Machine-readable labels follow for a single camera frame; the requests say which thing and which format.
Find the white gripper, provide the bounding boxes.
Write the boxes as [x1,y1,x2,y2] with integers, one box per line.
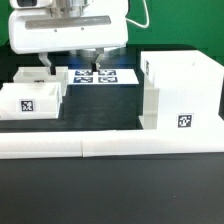
[9,0,129,75]

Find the white front drawer tray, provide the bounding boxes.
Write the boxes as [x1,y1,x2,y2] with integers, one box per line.
[0,82,62,121]

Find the white drawer tray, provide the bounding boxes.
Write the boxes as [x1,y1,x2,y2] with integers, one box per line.
[0,82,62,121]
[13,67,68,96]

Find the white drawer cabinet box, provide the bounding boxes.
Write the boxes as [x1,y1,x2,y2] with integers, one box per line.
[140,50,224,130]

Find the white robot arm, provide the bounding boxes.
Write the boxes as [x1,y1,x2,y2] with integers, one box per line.
[8,0,129,74]

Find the white rear drawer tray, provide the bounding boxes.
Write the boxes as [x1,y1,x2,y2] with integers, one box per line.
[13,67,68,96]

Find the white marker tag sheet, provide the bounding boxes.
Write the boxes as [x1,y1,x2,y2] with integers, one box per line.
[68,69,139,85]

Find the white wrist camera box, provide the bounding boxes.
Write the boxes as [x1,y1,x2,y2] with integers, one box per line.
[9,0,53,9]

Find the white front barrier rail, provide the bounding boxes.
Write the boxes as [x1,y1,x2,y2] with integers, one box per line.
[0,129,224,160]

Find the white thin cable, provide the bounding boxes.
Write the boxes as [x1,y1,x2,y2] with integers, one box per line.
[125,0,150,30]

